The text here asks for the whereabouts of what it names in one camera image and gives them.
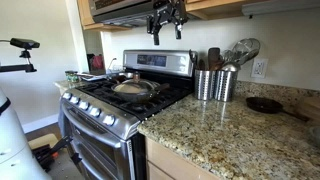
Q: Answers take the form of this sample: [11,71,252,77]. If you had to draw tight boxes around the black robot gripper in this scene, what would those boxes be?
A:
[146,0,188,46]

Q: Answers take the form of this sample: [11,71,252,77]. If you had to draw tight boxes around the steel lid with wooden knob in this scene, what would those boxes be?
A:
[111,71,161,95]

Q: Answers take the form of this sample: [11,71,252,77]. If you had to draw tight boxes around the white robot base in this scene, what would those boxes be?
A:
[0,88,53,180]

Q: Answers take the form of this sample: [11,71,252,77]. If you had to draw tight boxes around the dark wooden spatula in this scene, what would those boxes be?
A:
[207,47,222,71]

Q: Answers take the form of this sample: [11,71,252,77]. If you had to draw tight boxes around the wooden upper cabinet with light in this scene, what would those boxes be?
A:
[184,0,320,21]

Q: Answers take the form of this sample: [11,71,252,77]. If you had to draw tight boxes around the stainless steel range hood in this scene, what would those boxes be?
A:
[88,0,161,28]

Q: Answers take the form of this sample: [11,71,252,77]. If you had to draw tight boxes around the small steel pot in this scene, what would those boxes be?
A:
[109,72,138,84]

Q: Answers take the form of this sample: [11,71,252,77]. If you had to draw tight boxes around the perforated steel utensil holder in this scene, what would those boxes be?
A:
[214,69,239,103]
[194,68,218,102]

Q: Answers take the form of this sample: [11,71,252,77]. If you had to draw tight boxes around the steel ladle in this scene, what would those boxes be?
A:
[220,61,242,73]

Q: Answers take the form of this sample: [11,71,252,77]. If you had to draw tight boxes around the red cloth item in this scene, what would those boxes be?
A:
[91,54,105,70]

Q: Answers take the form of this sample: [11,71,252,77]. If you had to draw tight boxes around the green spice jars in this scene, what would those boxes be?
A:
[64,70,80,84]

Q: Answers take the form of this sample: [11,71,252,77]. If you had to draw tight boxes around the stainless steel gas stove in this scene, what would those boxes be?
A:
[58,49,198,180]

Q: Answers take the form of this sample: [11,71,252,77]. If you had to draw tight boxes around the small black frying pan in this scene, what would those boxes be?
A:
[245,96,311,123]

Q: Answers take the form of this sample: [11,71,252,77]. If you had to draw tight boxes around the wooden lower cabinet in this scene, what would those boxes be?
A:
[144,136,221,180]

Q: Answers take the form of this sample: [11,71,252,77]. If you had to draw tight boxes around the wooden cutting board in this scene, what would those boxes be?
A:
[296,96,320,123]

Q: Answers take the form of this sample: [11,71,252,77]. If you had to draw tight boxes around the black clamps with orange tips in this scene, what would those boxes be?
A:
[31,134,83,173]

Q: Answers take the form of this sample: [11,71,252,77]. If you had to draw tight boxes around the grey bowl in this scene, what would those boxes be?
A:
[308,125,320,148]

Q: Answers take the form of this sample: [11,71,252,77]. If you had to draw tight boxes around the dark wok with wooden handle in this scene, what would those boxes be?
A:
[110,79,171,104]

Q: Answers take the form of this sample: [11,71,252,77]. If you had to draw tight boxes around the white wall outlet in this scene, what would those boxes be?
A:
[250,58,269,80]

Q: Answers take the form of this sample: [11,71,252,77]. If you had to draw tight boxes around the black camera on mount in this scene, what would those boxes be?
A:
[0,37,41,74]

